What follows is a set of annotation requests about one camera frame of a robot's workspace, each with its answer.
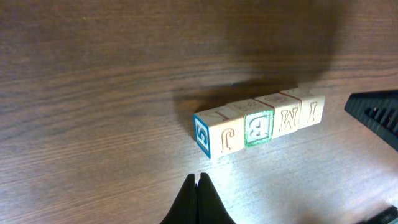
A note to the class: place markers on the wooden J letter block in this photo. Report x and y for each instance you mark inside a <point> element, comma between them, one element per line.
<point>219,131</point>

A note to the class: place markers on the wooden I letter block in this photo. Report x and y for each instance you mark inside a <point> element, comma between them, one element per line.
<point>312,106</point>

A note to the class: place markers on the green B letter block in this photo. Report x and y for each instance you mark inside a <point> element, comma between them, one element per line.
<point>258,121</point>

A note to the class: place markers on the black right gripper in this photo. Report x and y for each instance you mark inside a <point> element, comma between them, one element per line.
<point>377,110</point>

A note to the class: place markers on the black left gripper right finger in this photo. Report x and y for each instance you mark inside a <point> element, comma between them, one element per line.
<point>210,207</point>

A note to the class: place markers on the wooden M letter block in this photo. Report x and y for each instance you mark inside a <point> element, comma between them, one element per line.
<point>286,113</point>

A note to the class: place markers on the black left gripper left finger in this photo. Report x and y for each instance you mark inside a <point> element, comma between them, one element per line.
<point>184,207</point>

